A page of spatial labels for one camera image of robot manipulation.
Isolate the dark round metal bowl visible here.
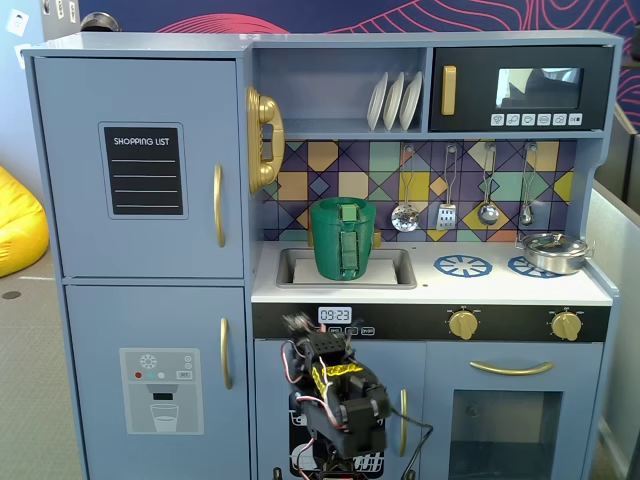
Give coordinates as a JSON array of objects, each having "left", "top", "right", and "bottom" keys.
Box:
[{"left": 79, "top": 12, "right": 122, "bottom": 34}]

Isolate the black shopping list board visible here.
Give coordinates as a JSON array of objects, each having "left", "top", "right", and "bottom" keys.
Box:
[{"left": 97, "top": 120, "right": 190, "bottom": 221}]

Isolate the grey partition panel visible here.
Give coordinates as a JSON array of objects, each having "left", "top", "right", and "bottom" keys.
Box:
[{"left": 588, "top": 178, "right": 640, "bottom": 454}]

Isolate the grey water dispenser panel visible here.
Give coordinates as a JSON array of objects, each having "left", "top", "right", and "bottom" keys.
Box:
[{"left": 118, "top": 347, "right": 205, "bottom": 436}]

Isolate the white toy plate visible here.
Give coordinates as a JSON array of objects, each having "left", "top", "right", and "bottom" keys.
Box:
[
  {"left": 383, "top": 71, "right": 406, "bottom": 132},
  {"left": 399, "top": 71, "right": 424, "bottom": 132},
  {"left": 367, "top": 71, "right": 390, "bottom": 132}
]

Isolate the grey socket panel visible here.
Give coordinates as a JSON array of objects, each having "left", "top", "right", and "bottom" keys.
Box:
[{"left": 41, "top": 0, "right": 81, "bottom": 42}]

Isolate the gold short fridge door handle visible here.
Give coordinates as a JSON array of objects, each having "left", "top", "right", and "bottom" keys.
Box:
[{"left": 220, "top": 317, "right": 234, "bottom": 391}]

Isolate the gold cabinet door handle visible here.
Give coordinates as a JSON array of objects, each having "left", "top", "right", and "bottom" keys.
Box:
[{"left": 398, "top": 388, "right": 409, "bottom": 457}]

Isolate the steel slotted spatula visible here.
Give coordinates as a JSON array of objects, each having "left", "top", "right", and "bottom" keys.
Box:
[{"left": 436, "top": 144, "right": 458, "bottom": 232}]

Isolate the blue fridge door with dispenser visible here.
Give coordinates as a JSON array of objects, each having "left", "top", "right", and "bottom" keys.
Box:
[{"left": 64, "top": 284, "right": 254, "bottom": 480}]

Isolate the black microwave door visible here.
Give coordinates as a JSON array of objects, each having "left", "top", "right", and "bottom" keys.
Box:
[{"left": 430, "top": 45, "right": 614, "bottom": 133}]

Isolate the digital clock display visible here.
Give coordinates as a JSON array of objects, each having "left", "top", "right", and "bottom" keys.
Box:
[{"left": 317, "top": 306, "right": 353, "bottom": 325}]

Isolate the yellow beanbag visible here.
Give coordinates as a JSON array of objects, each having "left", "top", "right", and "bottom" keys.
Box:
[{"left": 0, "top": 167, "right": 50, "bottom": 279}]

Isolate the steel pot with lid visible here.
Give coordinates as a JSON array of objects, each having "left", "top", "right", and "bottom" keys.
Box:
[{"left": 515, "top": 232, "right": 596, "bottom": 276}]

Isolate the steel ladle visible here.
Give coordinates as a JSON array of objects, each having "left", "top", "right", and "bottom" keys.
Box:
[{"left": 477, "top": 142, "right": 501, "bottom": 226}]

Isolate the blue toy kitchen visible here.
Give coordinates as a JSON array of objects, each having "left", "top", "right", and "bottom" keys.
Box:
[{"left": 22, "top": 30, "right": 625, "bottom": 480}]

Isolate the blue oven door with window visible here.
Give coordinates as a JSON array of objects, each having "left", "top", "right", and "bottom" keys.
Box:
[{"left": 424, "top": 341, "right": 605, "bottom": 480}]

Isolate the gold stove knob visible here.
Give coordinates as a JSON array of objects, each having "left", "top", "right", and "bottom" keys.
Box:
[
  {"left": 448, "top": 309, "right": 479, "bottom": 341},
  {"left": 551, "top": 310, "right": 583, "bottom": 343}
]

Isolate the gold oven door handle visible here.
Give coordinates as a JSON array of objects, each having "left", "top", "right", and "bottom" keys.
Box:
[{"left": 469, "top": 360, "right": 555, "bottom": 376}]

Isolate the grey toy sink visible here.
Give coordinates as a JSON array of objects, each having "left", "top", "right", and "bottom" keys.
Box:
[{"left": 276, "top": 247, "right": 418, "bottom": 290}]

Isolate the steel spoon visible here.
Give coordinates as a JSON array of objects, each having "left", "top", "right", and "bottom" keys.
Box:
[{"left": 518, "top": 142, "right": 539, "bottom": 227}]

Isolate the steel skimmer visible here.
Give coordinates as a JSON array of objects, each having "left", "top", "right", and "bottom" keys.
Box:
[{"left": 390, "top": 144, "right": 421, "bottom": 234}]

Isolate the black camera cable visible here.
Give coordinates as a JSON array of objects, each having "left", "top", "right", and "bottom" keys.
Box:
[{"left": 388, "top": 408, "right": 435, "bottom": 480}]

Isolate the gold toy telephone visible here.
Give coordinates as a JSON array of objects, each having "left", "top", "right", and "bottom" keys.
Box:
[{"left": 244, "top": 85, "right": 286, "bottom": 195}]

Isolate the blue fridge door with board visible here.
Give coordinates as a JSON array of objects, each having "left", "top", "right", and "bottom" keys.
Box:
[{"left": 33, "top": 56, "right": 245, "bottom": 279}]

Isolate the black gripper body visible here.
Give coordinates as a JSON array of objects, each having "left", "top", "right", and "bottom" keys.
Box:
[{"left": 294, "top": 327, "right": 354, "bottom": 369}]

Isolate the green plastic cup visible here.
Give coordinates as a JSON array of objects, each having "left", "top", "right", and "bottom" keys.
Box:
[{"left": 309, "top": 197, "right": 379, "bottom": 280}]

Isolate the gold long fridge door handle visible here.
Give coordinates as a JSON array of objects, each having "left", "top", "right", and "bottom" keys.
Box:
[{"left": 213, "top": 163, "right": 226, "bottom": 249}]

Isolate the blue cabinet door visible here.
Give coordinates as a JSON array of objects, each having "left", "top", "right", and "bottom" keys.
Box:
[{"left": 254, "top": 339, "right": 427, "bottom": 480}]

